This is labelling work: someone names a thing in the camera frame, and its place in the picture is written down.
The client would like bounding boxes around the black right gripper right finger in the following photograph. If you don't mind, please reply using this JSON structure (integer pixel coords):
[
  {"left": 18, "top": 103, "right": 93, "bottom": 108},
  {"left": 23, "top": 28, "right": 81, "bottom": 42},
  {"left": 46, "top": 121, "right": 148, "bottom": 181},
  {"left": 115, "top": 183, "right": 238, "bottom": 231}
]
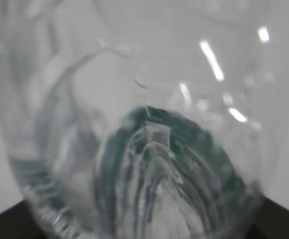
[{"left": 251, "top": 198, "right": 289, "bottom": 239}]

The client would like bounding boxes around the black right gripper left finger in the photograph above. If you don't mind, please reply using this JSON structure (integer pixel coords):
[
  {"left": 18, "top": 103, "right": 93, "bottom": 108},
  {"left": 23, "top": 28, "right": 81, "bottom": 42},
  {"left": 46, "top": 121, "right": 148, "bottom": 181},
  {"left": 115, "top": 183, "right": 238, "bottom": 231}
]
[{"left": 0, "top": 201, "right": 47, "bottom": 239}]

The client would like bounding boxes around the clear water bottle green label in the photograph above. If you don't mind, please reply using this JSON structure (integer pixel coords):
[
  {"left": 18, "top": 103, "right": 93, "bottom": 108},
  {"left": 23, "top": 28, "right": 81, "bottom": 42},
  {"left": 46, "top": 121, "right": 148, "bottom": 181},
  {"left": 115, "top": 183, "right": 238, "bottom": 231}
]
[{"left": 0, "top": 0, "right": 271, "bottom": 239}]

